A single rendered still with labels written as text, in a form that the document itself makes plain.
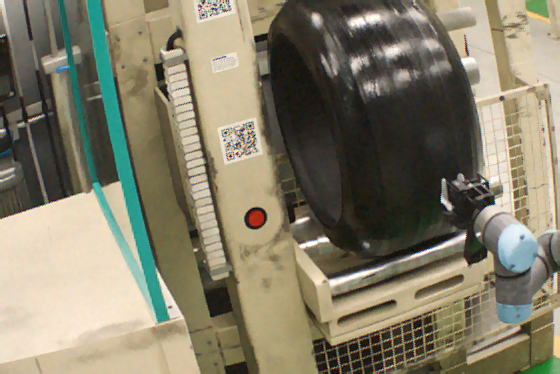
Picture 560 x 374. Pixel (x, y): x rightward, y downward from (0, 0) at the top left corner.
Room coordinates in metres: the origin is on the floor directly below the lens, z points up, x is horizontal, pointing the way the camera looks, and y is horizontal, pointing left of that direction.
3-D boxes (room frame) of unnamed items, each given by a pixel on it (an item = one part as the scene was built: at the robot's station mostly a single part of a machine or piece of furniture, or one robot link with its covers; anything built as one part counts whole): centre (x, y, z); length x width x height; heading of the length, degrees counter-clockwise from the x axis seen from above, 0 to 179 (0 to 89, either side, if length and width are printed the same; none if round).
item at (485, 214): (1.87, -0.35, 1.10); 0.08 x 0.05 x 0.08; 103
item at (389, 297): (2.20, -0.20, 0.84); 0.36 x 0.09 x 0.06; 103
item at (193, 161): (2.21, 0.15, 1.19); 0.05 x 0.04 x 0.48; 13
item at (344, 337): (2.34, -0.17, 0.80); 0.37 x 0.36 x 0.02; 13
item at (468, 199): (1.95, -0.34, 1.11); 0.12 x 0.08 x 0.09; 13
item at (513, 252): (1.79, -0.38, 1.10); 0.11 x 0.08 x 0.09; 13
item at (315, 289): (2.30, 0.00, 0.90); 0.40 x 0.03 x 0.10; 13
